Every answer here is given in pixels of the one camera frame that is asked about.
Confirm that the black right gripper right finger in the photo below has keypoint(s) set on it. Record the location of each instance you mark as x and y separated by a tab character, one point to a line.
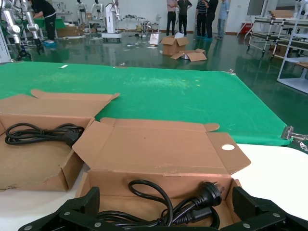
260	214

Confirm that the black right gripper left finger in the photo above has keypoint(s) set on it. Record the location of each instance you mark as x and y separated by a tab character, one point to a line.
79	211

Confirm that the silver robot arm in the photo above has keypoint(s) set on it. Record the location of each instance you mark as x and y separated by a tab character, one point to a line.
32	26
12	29

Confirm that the torn-corner brown cardboard box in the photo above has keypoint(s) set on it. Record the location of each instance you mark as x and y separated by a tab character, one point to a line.
29	163

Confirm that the brown cardboard mailer box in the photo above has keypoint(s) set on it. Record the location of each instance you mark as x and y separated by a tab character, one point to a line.
156	149

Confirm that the flat open cardboard box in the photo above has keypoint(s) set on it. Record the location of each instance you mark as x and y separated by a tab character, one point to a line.
192	55

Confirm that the red box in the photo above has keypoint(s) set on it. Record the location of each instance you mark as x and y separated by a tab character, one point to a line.
246	27

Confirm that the tall open cardboard box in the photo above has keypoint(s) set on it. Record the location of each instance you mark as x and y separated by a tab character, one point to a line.
172	47

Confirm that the silver table clamp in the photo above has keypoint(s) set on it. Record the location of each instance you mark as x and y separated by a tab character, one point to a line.
291	133
231	71
121	66

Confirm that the green felt mat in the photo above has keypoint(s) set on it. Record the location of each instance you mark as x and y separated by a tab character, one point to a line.
168	96

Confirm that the white paper tag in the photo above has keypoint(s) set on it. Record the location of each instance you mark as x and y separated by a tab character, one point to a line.
63	66

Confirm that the white shelf rack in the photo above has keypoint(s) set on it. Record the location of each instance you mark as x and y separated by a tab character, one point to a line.
291	60

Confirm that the white paper bag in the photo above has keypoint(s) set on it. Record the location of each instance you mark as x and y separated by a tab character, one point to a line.
154	39

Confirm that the white column robot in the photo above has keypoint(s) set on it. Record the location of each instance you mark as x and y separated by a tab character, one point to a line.
110	21

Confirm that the man in black shirt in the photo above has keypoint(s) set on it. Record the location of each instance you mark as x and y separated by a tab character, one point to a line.
47	14
211	19

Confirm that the man in light blue shirt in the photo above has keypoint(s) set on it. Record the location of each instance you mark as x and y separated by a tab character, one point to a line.
222	16

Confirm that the white humanoid robot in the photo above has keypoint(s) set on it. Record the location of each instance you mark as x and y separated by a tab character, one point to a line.
97	8
80	9

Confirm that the man in striped shirt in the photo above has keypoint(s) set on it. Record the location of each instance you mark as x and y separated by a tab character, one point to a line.
201	19

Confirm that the dark display screen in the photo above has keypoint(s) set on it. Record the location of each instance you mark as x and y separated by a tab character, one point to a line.
255	7

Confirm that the man in grey shirt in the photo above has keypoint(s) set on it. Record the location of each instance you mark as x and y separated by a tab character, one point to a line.
183	16

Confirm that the man in pink shirt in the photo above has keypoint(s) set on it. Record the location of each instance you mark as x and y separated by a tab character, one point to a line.
171	16

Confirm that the pipe frame workbench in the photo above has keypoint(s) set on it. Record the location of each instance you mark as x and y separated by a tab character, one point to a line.
269	21

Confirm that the white pedestal fan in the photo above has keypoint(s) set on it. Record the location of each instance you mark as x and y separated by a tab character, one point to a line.
157	20

